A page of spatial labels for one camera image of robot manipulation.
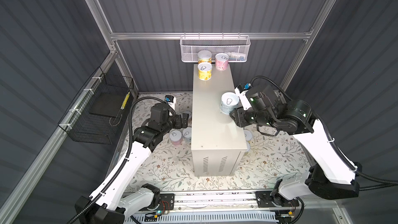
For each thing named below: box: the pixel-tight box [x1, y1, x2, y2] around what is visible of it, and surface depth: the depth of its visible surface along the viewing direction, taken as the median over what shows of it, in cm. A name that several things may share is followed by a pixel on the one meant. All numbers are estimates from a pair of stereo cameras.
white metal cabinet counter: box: [191, 64, 248, 177], surface depth 67 cm
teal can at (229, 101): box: [220, 91, 240, 115], surface depth 63 cm
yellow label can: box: [197, 62, 213, 81], surface depth 78 cm
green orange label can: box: [197, 49, 212, 65], surface depth 81 cm
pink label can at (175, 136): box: [169, 129, 183, 146], surface depth 93 cm
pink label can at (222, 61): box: [215, 52, 230, 72], surface depth 83 cm
